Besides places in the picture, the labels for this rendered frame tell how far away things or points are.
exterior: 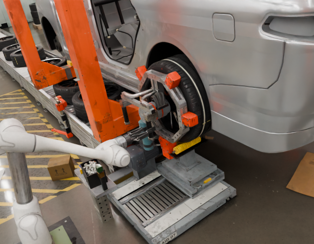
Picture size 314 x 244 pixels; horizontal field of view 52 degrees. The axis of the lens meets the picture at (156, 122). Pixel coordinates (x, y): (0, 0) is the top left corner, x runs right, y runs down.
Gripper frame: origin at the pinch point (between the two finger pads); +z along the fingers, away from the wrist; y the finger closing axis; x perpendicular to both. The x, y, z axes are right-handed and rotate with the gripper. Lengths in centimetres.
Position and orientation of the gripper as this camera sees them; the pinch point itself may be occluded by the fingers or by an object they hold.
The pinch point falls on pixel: (149, 129)
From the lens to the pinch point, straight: 219.4
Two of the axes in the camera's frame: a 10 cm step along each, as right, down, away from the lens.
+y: 5.7, 3.1, -7.6
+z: 8.1, -3.9, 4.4
